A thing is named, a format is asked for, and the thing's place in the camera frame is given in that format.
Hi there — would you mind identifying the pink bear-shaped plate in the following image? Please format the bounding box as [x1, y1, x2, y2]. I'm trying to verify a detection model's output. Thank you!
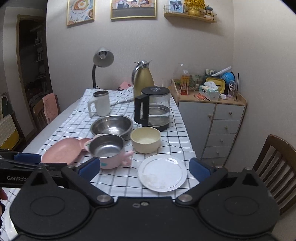
[41, 138, 91, 165]

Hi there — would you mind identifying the pink pot with steel bowl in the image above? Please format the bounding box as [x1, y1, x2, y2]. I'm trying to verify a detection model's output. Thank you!
[84, 134, 133, 170]

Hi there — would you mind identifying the small white plate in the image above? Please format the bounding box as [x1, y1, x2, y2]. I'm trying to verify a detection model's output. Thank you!
[137, 154, 187, 192]

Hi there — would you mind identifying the large white plate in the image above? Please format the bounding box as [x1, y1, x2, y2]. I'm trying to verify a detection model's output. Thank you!
[1, 188, 20, 240]

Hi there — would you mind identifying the large steel bowl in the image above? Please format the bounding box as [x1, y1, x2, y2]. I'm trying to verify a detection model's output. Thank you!
[90, 115, 133, 138]

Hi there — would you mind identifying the cream bowl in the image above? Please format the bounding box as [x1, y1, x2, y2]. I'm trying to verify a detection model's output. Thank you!
[130, 126, 161, 154]

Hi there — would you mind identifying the person's left hand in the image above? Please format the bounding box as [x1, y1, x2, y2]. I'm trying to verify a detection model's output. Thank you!
[0, 188, 8, 216]

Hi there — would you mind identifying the checkered tablecloth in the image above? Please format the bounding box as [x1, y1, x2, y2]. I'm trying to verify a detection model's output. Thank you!
[6, 86, 201, 197]

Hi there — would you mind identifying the pink towel on chair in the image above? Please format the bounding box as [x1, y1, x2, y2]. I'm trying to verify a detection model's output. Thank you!
[43, 93, 59, 124]

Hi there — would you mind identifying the grey drawer cabinet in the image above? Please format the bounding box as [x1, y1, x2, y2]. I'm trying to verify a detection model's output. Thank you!
[170, 80, 247, 166]

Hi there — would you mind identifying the wooden chair left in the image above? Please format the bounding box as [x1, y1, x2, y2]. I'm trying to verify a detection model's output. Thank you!
[33, 95, 61, 132]

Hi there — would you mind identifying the wooden chair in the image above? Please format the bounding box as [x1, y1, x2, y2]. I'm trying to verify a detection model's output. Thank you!
[33, 95, 61, 132]
[253, 135, 295, 215]

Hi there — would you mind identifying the wooden chair right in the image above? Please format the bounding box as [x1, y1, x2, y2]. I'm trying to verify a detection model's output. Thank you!
[253, 135, 295, 215]

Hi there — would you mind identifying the tissue box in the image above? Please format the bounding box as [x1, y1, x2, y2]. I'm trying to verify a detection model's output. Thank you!
[199, 81, 220, 101]

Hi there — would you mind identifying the glass electric kettle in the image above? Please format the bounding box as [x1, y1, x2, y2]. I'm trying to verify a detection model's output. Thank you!
[134, 86, 171, 132]

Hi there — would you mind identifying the yellow container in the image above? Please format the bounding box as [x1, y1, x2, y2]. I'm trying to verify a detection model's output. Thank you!
[205, 77, 226, 94]

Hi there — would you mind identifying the orange juice bottle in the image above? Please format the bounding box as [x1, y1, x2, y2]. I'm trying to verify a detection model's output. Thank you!
[180, 70, 190, 95]

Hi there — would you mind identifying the blue globe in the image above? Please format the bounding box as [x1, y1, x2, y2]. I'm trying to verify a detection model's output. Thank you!
[220, 72, 236, 87]

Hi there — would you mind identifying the drinking glass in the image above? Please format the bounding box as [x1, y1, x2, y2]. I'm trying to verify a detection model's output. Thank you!
[162, 78, 171, 88]

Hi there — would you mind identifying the gold thermos jug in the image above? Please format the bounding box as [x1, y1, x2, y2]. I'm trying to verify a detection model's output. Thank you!
[132, 60, 154, 99]

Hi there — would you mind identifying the grey desk lamp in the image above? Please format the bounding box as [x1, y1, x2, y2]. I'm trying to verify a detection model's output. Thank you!
[92, 47, 114, 88]

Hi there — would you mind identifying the framed picture left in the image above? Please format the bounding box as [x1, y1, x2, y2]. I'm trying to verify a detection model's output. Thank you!
[67, 0, 95, 27]

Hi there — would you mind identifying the framed picture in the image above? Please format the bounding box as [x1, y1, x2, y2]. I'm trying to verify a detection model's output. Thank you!
[110, 0, 157, 20]
[67, 0, 95, 27]

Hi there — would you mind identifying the gold flower ornament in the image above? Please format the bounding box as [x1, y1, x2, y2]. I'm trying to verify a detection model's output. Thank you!
[184, 0, 205, 16]

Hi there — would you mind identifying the framed picture centre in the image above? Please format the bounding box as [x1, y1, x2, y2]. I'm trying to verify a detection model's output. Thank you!
[110, 0, 157, 20]

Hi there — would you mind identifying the white mug with handle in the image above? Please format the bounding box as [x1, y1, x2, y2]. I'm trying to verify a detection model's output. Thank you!
[88, 90, 111, 118]

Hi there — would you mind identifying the wooden wall shelf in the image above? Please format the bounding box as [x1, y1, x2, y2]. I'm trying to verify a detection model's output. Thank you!
[164, 13, 217, 23]

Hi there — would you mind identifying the small photo frame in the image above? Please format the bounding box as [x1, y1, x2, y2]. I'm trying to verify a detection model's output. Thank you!
[169, 0, 184, 13]

